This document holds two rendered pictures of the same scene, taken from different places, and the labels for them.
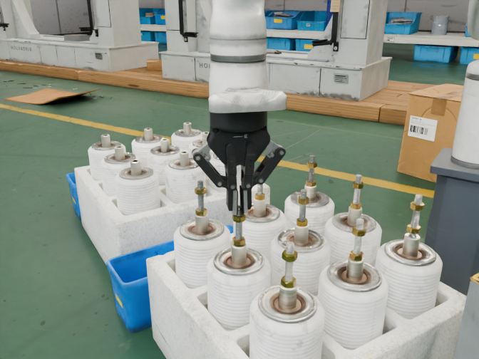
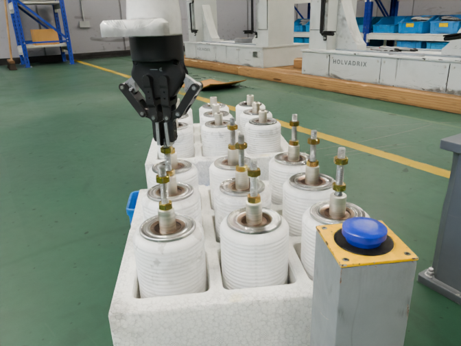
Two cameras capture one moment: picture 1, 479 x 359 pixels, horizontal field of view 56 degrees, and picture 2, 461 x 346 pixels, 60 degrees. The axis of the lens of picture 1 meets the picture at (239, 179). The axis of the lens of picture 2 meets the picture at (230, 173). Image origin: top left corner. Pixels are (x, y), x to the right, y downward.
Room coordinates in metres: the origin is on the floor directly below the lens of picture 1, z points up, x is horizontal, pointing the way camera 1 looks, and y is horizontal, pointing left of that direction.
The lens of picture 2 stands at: (0.09, -0.35, 0.51)
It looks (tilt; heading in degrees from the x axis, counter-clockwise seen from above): 21 degrees down; 26
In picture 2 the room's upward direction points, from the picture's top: 2 degrees counter-clockwise
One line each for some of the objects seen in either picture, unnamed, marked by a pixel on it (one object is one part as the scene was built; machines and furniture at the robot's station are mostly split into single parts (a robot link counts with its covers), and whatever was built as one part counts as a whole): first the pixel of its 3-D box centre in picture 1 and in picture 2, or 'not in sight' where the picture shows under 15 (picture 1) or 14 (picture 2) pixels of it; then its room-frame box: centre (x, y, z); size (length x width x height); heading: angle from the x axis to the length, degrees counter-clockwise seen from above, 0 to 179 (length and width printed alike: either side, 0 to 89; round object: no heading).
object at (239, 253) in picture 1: (239, 253); (169, 185); (0.58, 0.00, 0.26); 0.02 x 0.02 x 0.03
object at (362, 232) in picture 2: not in sight; (363, 235); (0.44, -0.32, 0.32); 0.04 x 0.04 x 0.02
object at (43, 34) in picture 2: not in sight; (44, 36); (4.18, 4.43, 0.36); 0.31 x 0.25 x 0.20; 147
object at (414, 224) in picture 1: (415, 218); (339, 174); (0.60, -0.26, 0.31); 0.01 x 0.01 x 0.08
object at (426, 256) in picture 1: (409, 253); (337, 213); (0.60, -0.26, 0.25); 0.08 x 0.08 x 0.01
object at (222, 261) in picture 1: (239, 261); (170, 192); (0.58, 0.00, 0.25); 0.08 x 0.08 x 0.01
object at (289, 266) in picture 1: (289, 269); (164, 193); (0.48, -0.06, 0.30); 0.01 x 0.01 x 0.08
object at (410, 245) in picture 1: (410, 245); (337, 205); (0.60, -0.26, 0.26); 0.02 x 0.02 x 0.03
